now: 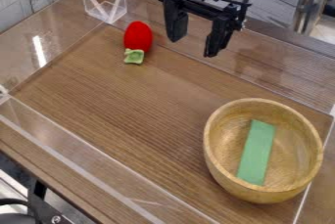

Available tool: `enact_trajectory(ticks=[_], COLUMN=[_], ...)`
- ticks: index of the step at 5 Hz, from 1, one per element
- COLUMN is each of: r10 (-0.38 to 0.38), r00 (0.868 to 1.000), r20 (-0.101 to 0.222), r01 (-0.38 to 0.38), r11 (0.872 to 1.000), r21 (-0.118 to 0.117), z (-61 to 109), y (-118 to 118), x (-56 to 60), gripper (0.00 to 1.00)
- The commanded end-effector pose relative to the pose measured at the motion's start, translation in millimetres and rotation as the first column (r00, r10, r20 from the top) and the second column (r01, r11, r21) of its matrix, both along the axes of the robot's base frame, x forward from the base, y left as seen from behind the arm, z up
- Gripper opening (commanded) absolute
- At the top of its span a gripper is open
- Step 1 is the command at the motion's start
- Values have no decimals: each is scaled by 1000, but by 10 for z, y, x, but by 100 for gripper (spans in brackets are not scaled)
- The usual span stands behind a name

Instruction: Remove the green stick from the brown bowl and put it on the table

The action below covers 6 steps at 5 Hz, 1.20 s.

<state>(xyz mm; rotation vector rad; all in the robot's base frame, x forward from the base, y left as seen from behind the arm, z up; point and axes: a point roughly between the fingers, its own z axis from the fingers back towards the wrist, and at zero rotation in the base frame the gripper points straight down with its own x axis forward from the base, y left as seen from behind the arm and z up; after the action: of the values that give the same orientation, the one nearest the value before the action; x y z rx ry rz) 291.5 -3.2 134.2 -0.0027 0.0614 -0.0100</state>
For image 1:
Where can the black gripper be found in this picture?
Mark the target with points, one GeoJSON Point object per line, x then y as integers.
{"type": "Point", "coordinates": [230, 9]}

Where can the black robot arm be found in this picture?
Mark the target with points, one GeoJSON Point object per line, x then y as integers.
{"type": "Point", "coordinates": [225, 13]}

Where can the brown wooden bowl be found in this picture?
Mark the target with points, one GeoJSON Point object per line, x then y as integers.
{"type": "Point", "coordinates": [296, 155]}

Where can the green flat stick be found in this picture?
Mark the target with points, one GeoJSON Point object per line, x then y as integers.
{"type": "Point", "coordinates": [256, 153]}

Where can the red plush strawberry toy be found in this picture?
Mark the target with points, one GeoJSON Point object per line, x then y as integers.
{"type": "Point", "coordinates": [136, 41]}

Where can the background table leg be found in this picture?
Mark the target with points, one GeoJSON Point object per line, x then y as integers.
{"type": "Point", "coordinates": [307, 15]}

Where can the clear acrylic corner bracket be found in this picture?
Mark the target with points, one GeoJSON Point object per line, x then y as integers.
{"type": "Point", "coordinates": [106, 11]}

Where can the clear acrylic tray wall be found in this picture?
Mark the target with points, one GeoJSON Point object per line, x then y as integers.
{"type": "Point", "coordinates": [99, 184]}

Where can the black table leg frame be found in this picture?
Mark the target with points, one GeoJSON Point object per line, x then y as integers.
{"type": "Point", "coordinates": [40, 213]}

